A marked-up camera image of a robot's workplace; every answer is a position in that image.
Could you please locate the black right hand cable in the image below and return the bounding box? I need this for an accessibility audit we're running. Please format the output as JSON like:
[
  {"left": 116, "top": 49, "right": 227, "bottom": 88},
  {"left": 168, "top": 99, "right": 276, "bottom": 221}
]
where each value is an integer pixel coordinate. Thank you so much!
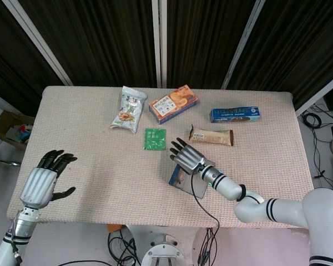
[{"left": 190, "top": 168, "right": 220, "bottom": 266}]

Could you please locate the white frame post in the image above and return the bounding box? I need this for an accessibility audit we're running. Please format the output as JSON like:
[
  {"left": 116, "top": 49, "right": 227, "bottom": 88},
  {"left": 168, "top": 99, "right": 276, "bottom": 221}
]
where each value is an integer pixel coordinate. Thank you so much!
[
  {"left": 151, "top": 0, "right": 168, "bottom": 88},
  {"left": 2, "top": 0, "right": 73, "bottom": 86},
  {"left": 295, "top": 70, "right": 333, "bottom": 116},
  {"left": 221, "top": 0, "right": 266, "bottom": 90}
]

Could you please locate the blue cookie box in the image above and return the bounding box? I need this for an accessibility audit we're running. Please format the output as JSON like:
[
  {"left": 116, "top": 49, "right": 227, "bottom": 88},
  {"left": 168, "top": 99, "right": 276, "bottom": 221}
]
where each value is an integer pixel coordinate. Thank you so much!
[{"left": 210, "top": 106, "right": 262, "bottom": 123}]

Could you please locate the green sachet packet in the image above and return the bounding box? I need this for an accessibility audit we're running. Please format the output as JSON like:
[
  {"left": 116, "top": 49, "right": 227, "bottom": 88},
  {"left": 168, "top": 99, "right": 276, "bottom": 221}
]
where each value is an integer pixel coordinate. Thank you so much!
[{"left": 143, "top": 127, "right": 167, "bottom": 151}]

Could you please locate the white snack bag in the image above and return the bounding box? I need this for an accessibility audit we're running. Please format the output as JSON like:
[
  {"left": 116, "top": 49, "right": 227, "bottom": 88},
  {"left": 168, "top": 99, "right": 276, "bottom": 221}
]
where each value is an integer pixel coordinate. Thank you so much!
[{"left": 110, "top": 85, "right": 148, "bottom": 134}]

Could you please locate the dark blue snack box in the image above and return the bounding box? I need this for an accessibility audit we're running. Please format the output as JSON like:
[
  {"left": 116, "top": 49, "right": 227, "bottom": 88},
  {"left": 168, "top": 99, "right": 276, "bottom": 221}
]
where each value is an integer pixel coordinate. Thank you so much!
[{"left": 168, "top": 159, "right": 216, "bottom": 200}]

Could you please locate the cardboard box with items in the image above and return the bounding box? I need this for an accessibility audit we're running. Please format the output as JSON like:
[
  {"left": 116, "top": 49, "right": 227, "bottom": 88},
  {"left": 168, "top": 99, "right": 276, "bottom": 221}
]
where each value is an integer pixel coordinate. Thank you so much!
[{"left": 0, "top": 110, "right": 36, "bottom": 150}]

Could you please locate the black coiled cable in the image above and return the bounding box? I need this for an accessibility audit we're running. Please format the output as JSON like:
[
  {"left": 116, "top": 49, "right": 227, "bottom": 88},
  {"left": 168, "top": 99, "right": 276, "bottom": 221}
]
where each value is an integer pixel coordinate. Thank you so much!
[{"left": 301, "top": 110, "right": 322, "bottom": 129}]

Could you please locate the brown snack bar wrapper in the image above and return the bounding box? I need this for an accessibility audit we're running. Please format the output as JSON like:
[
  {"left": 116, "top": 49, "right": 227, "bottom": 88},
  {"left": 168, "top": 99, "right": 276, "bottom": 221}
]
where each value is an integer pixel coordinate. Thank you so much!
[{"left": 188, "top": 124, "right": 234, "bottom": 147}]

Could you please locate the orange biscuit box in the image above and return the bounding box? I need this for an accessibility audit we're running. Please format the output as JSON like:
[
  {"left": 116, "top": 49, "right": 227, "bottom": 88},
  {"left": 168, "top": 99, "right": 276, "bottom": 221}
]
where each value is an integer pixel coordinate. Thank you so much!
[{"left": 148, "top": 84, "right": 198, "bottom": 125}]

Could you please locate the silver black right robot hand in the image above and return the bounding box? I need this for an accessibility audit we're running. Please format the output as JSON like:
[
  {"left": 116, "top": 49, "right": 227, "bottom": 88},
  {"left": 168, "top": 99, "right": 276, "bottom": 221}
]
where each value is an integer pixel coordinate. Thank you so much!
[{"left": 169, "top": 137, "right": 207, "bottom": 175}]

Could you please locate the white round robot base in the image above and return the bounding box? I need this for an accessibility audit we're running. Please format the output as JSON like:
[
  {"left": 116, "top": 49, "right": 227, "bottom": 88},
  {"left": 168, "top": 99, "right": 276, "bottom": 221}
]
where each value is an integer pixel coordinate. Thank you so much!
[{"left": 126, "top": 224, "right": 189, "bottom": 266}]

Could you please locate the metal chair leg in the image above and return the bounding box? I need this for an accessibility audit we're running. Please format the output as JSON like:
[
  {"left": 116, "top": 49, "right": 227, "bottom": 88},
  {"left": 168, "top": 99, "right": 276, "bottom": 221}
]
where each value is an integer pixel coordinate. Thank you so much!
[{"left": 0, "top": 138, "right": 22, "bottom": 167}]

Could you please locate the black floor cable tangle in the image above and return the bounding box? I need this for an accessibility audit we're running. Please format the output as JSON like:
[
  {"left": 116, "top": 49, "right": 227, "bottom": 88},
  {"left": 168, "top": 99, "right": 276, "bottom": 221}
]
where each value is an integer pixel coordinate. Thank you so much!
[{"left": 312, "top": 127, "right": 333, "bottom": 195}]

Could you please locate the beige woven tablecloth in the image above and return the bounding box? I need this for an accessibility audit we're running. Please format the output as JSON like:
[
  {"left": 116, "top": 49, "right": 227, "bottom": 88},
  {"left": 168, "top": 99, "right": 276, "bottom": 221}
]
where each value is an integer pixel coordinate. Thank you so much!
[{"left": 6, "top": 85, "right": 321, "bottom": 245}]

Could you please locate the black pleated curtain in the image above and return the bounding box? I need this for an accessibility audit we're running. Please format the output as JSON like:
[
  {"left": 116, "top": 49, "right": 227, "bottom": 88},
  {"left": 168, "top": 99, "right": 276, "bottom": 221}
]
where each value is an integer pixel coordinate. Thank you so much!
[
  {"left": 18, "top": 0, "right": 159, "bottom": 87},
  {"left": 0, "top": 0, "right": 65, "bottom": 117},
  {"left": 230, "top": 0, "right": 333, "bottom": 111},
  {"left": 165, "top": 0, "right": 258, "bottom": 90}
]

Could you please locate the black cable bundle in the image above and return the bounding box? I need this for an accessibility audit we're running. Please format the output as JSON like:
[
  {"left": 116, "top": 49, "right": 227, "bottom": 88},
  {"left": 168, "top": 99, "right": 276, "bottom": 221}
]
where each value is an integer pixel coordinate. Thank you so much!
[{"left": 107, "top": 231, "right": 142, "bottom": 266}]

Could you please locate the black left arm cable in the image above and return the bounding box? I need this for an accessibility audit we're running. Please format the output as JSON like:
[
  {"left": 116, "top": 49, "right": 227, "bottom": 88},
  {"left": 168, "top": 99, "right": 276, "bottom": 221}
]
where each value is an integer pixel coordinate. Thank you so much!
[{"left": 11, "top": 213, "right": 114, "bottom": 266}]

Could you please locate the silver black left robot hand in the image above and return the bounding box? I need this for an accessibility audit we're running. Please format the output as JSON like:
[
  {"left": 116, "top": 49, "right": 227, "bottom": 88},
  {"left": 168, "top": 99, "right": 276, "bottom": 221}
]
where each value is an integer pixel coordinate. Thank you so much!
[{"left": 19, "top": 150, "right": 78, "bottom": 209}]

